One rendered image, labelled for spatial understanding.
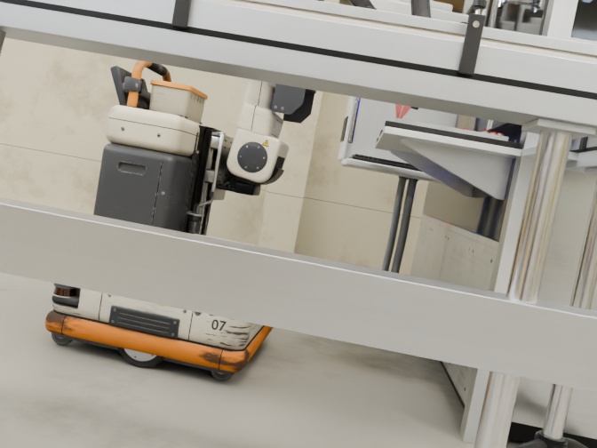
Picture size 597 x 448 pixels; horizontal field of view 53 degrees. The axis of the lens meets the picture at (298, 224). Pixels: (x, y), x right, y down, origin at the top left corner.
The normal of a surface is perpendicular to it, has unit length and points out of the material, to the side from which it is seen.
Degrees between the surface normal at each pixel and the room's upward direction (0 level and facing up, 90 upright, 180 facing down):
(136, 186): 90
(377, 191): 90
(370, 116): 90
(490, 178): 90
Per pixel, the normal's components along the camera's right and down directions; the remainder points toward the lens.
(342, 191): 0.14, 0.10
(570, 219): -0.09, 0.06
